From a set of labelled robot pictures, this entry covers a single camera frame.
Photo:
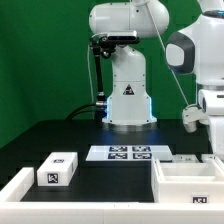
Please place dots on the white fiducial marker plate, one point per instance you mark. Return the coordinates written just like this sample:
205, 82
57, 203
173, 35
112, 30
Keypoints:
129, 153

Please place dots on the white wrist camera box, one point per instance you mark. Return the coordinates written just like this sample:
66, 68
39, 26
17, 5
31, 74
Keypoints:
192, 115

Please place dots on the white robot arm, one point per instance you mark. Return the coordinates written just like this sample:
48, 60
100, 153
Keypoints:
197, 48

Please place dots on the grey depth camera bar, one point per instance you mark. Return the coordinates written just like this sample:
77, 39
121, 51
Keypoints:
123, 37

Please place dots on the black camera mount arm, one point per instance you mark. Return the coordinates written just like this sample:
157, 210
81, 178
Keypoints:
99, 66

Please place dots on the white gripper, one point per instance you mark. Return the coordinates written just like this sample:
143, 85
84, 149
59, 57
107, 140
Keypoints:
212, 103

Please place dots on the white cabinet door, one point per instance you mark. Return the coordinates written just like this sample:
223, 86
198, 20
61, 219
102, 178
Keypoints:
206, 158
185, 158

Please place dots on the white cabinet body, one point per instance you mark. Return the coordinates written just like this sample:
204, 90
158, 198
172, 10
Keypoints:
188, 182

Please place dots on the white L-shaped workspace fence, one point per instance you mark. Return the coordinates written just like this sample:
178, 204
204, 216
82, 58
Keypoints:
14, 211

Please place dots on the white cabinet top block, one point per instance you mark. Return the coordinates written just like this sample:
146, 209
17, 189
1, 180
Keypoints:
58, 169

